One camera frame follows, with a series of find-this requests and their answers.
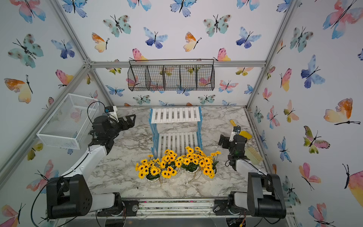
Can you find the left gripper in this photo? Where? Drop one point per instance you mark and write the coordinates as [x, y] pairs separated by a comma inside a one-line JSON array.
[[131, 124]]

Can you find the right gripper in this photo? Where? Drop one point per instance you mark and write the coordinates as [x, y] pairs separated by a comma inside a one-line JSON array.
[[227, 141]]

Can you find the sunflower pot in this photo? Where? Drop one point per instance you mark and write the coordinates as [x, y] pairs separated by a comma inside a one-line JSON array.
[[170, 164], [208, 164], [191, 160], [149, 169]]

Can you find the blue white two-tier shelf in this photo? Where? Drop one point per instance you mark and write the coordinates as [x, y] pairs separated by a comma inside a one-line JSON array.
[[175, 128]]

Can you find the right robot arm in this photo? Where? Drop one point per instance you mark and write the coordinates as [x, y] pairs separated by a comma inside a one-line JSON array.
[[264, 197]]

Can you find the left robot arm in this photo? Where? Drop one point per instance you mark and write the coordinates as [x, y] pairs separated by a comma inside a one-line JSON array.
[[68, 195]]

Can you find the yellow plastic scoop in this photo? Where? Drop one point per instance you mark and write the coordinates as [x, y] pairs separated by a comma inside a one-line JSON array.
[[242, 133]]

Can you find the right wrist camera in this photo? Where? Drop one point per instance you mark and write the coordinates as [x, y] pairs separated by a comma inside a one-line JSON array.
[[236, 131]]

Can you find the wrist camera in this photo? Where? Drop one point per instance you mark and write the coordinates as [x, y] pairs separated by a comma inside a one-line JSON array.
[[236, 131], [111, 111]]

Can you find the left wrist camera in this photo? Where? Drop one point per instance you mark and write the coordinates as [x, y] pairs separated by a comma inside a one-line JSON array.
[[111, 111]]

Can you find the white mesh wall basket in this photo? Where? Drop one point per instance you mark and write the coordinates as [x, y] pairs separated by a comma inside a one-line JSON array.
[[67, 124]]

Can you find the black wire wall basket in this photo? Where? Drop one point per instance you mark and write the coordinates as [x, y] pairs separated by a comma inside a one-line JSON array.
[[171, 75]]

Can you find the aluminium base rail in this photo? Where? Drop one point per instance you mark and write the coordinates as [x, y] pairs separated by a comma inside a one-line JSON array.
[[213, 207]]

